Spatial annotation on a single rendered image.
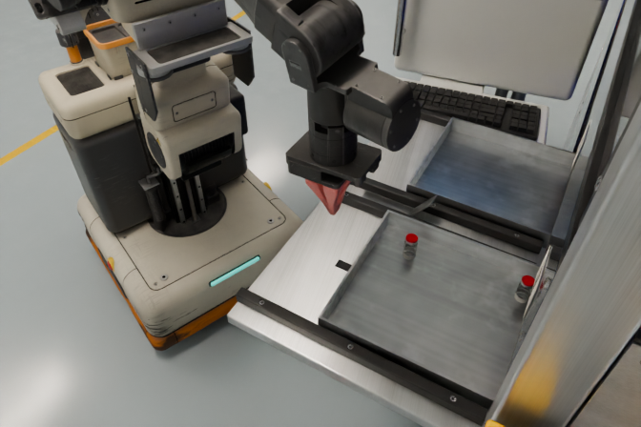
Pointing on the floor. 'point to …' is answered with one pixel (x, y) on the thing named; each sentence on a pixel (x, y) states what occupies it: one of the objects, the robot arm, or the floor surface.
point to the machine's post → (583, 305)
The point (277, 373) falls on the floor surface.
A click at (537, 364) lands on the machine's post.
